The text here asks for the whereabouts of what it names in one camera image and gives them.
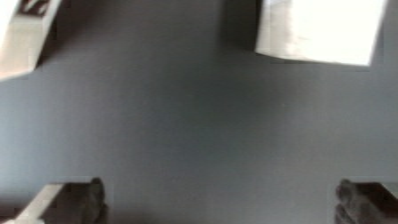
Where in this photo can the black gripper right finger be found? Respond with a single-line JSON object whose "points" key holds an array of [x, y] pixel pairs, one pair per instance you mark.
{"points": [[366, 203]]}

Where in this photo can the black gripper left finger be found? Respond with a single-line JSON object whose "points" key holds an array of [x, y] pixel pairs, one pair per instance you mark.
{"points": [[66, 204]]}

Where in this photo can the white leg centre right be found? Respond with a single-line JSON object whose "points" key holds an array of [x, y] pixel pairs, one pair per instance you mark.
{"points": [[27, 16]]}

